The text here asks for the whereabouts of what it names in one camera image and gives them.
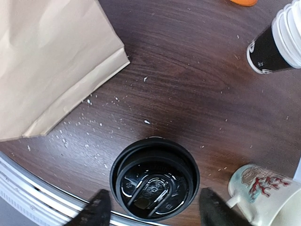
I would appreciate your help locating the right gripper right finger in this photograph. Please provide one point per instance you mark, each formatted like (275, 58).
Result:
(215, 212)

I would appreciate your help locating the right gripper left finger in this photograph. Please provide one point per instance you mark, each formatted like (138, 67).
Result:
(96, 213)

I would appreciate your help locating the black plastic cup lid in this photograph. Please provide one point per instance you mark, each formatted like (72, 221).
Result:
(154, 185)

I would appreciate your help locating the black paper coffee cup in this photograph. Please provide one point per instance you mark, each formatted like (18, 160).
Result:
(152, 143)

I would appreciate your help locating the brown paper takeout bag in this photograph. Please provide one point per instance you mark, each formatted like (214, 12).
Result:
(53, 54)

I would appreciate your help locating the beige ceramic mug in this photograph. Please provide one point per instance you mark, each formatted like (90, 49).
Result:
(265, 197)

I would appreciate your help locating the stack of paper cups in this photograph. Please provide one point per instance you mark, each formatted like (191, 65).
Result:
(278, 47)

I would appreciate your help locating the orange small bowl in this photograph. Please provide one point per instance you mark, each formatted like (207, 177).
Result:
(245, 3)

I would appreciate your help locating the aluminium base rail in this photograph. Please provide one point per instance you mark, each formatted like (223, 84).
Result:
(38, 202)

